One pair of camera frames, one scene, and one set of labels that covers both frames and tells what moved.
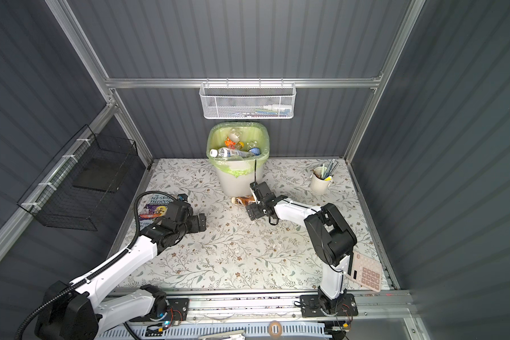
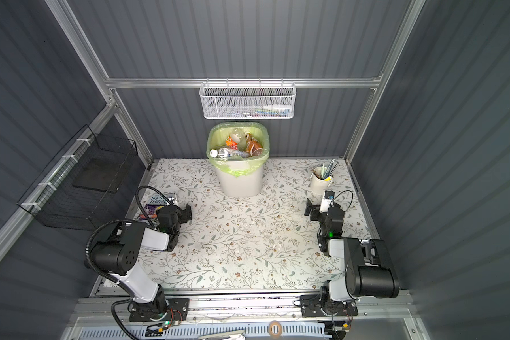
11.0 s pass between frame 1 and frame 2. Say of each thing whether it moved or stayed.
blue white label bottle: stayed
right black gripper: moved
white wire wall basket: stayed
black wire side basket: stayed
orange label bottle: stayed
